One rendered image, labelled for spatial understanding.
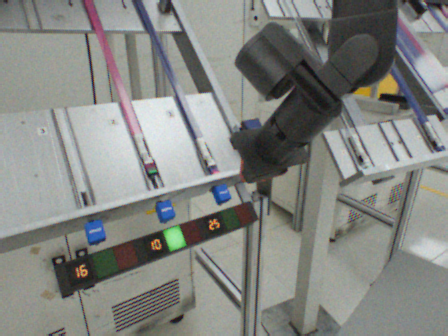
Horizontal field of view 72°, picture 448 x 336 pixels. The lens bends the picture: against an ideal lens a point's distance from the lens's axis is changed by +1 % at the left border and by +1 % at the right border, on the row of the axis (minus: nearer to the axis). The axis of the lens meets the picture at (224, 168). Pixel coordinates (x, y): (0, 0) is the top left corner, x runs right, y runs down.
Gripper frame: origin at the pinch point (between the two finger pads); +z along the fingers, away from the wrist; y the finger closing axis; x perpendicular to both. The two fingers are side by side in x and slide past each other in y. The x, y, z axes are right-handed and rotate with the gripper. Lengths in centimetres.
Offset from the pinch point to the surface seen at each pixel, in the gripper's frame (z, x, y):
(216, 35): 122, -165, -120
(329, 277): 75, 31, -69
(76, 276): 10.2, 4.3, 25.8
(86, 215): 7.1, -2.9, 22.8
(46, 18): 8.3, -43.9, 19.8
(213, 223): 10.2, 3.6, 3.4
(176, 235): 10.2, 3.5, 10.4
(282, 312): 72, 32, -38
